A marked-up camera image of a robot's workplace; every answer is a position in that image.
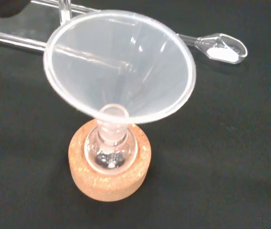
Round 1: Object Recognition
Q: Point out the clear acrylic funnel stand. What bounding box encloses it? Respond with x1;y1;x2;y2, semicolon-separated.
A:
0;0;103;54

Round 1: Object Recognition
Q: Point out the translucent plastic funnel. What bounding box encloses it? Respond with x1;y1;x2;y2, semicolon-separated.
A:
43;9;197;144

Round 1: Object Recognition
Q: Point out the small glass round-bottom flask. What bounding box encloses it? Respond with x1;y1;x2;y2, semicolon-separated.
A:
84;104;137;177

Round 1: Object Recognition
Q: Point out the black bench cloth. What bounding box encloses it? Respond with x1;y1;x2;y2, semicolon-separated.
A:
0;0;271;229

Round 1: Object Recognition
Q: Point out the cork ring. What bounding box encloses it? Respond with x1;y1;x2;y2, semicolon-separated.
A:
69;119;153;203

